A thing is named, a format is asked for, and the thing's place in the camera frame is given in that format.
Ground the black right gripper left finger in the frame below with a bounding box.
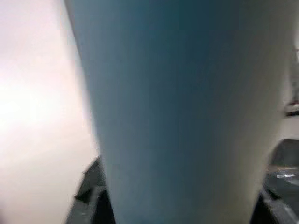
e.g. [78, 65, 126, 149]
[67, 155, 117, 224]

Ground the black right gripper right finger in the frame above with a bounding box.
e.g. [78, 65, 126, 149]
[251, 186, 299, 224]

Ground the white plastic table leg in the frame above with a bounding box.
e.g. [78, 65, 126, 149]
[64, 0, 296, 224]

